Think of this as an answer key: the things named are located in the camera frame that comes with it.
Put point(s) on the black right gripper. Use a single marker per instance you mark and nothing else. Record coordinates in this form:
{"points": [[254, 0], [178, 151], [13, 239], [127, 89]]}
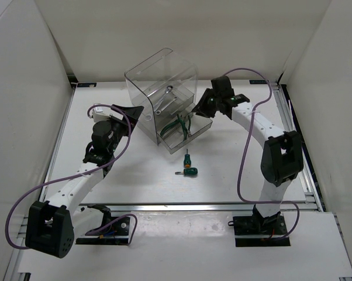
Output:
{"points": [[200, 108]]}

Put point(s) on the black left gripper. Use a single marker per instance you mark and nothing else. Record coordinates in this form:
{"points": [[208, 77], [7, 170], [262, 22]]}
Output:
{"points": [[134, 112]]}

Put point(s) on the small silver ratchet wrench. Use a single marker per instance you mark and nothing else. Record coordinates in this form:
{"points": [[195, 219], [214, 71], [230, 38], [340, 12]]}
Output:
{"points": [[160, 110]]}

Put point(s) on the small green cutting pliers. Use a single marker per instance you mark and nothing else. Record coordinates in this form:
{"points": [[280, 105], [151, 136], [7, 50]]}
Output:
{"points": [[186, 127]]}

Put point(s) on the large green cutting pliers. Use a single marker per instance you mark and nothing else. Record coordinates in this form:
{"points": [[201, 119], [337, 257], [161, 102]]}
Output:
{"points": [[178, 121]]}

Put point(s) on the clear plastic drawer organizer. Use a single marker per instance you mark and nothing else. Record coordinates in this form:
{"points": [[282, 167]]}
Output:
{"points": [[146, 83]]}

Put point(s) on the large silver ratchet wrench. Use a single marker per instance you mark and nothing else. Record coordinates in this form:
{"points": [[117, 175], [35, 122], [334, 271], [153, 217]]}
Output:
{"points": [[167, 90]]}

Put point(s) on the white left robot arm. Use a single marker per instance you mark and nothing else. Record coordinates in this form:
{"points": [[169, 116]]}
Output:
{"points": [[53, 226]]}

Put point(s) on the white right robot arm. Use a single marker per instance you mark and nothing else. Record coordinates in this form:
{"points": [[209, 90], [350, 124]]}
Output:
{"points": [[281, 159]]}

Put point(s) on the green stubby phillips screwdriver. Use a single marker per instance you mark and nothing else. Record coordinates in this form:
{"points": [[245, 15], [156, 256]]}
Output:
{"points": [[187, 160]]}

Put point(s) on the green stubby flat screwdriver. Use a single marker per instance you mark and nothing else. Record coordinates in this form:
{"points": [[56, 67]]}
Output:
{"points": [[189, 172]]}

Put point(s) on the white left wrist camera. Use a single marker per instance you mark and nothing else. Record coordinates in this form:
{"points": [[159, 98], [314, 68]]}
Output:
{"points": [[97, 114]]}

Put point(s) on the aluminium frame rail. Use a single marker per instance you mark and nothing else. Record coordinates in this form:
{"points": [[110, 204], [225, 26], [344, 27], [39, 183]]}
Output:
{"points": [[303, 206]]}

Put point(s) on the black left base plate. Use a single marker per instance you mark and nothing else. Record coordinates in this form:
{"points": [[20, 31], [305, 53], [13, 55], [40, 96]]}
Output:
{"points": [[113, 231]]}

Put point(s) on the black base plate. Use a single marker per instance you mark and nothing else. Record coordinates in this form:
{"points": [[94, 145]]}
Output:
{"points": [[249, 232], [113, 231]]}

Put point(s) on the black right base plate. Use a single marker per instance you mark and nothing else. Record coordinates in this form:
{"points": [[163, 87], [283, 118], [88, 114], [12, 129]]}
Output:
{"points": [[249, 232]]}

